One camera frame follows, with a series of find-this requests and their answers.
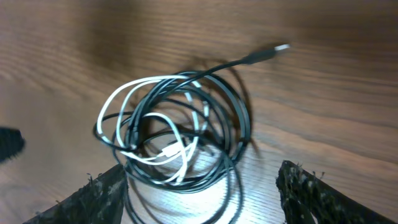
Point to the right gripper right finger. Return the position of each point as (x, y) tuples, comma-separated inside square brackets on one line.
[(305, 198)]

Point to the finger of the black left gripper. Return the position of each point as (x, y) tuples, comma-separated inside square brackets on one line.
[(12, 143)]

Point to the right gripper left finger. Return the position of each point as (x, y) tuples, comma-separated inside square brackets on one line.
[(100, 201)]

